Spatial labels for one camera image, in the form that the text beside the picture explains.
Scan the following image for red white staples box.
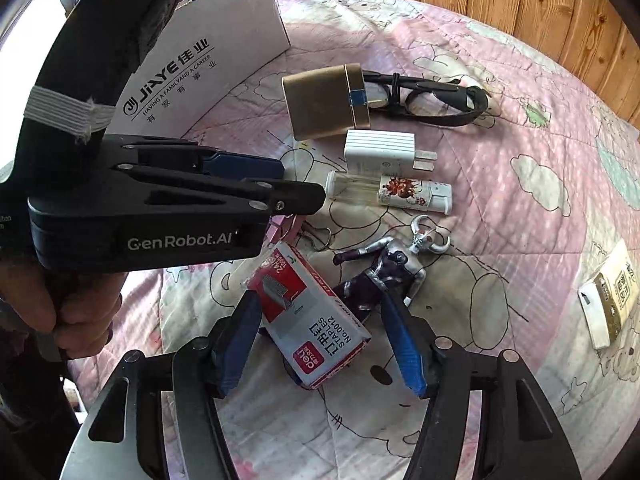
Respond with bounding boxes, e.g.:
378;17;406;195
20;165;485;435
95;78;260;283
247;242;371;389

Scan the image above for black sunglasses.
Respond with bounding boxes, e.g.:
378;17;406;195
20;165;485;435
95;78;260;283
362;70;489;127

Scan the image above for person's left hand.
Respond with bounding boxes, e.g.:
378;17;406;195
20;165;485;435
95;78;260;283
1;262;128;360

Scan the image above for gold power bank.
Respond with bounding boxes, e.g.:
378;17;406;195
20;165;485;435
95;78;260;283
282;63;371;141

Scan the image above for white cardboard storage box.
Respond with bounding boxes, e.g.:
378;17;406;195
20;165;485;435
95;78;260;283
106;0;290;138

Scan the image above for purple silver Ultraman figure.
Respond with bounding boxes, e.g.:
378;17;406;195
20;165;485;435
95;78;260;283
333;214;451;323

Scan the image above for white patterned lighter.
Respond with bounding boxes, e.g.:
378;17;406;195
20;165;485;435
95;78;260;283
324;169;454;216

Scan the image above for small white gold box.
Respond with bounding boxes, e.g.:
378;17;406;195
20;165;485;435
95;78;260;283
577;250;639;350

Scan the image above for pink cartoon quilt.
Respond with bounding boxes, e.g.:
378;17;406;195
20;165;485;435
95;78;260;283
67;0;640;480

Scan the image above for white USB wall charger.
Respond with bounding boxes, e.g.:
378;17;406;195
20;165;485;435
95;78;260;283
344;129;438;177

